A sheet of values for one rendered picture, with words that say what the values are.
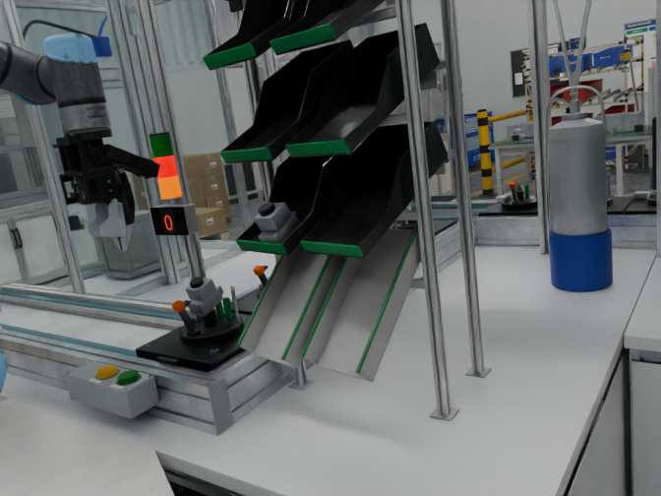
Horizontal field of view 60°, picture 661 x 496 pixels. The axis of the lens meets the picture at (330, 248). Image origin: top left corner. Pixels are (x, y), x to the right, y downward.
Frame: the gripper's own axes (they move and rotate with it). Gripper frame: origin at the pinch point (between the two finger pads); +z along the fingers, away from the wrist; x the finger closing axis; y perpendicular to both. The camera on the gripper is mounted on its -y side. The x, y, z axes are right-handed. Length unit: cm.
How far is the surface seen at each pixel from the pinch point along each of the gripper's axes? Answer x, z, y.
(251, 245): 19.1, 3.3, -11.8
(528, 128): -91, 29, -564
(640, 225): 65, 30, -137
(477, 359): 48, 34, -40
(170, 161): -21.5, -11.3, -31.5
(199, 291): -2.7, 15.1, -16.6
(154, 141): -23.1, -16.6, -29.5
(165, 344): -11.4, 26.3, -11.8
